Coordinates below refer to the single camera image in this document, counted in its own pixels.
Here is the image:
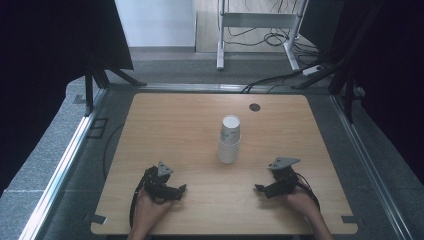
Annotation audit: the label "black tripod stand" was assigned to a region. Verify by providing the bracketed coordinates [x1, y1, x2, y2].
[83, 55, 148, 118]

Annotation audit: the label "black metal stand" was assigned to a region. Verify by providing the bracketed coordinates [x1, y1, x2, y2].
[291, 0, 385, 125]

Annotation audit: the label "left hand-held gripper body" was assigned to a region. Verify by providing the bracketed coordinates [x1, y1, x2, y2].
[142, 161, 178, 203]

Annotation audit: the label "black tape strip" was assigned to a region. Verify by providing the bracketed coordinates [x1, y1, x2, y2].
[89, 213, 109, 226]
[341, 215, 360, 226]

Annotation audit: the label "white metal stand frame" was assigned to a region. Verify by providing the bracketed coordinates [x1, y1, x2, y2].
[215, 0, 310, 72]

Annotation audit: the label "right hand-held gripper cable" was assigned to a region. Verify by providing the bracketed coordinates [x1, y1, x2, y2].
[294, 172, 322, 213]

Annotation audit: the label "thin black curved cable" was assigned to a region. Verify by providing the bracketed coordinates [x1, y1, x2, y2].
[102, 122, 126, 180]

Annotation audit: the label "person's right hand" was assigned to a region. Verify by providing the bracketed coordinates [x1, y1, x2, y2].
[283, 185, 320, 218]

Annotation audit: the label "black curtain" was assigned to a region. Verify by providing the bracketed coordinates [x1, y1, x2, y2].
[0, 0, 135, 196]
[333, 0, 424, 185]

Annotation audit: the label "left hand-held gripper cable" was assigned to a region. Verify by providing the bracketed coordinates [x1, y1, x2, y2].
[128, 167, 152, 230]

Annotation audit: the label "white power strip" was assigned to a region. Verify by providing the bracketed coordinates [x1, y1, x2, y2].
[301, 64, 324, 77]

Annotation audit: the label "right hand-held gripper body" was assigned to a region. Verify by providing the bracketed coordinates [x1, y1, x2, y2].
[265, 156, 302, 198]

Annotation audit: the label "person's left hand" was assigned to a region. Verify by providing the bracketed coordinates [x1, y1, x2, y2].
[133, 187, 175, 230]

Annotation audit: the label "hand-held gripper cable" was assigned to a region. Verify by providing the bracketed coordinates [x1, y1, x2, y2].
[128, 167, 152, 230]
[294, 172, 322, 213]

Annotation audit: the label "aluminium floor rail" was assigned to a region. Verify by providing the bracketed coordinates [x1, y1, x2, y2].
[329, 94, 415, 240]
[17, 87, 108, 240]

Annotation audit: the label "black floor cables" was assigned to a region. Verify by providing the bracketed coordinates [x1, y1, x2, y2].
[225, 25, 322, 66]

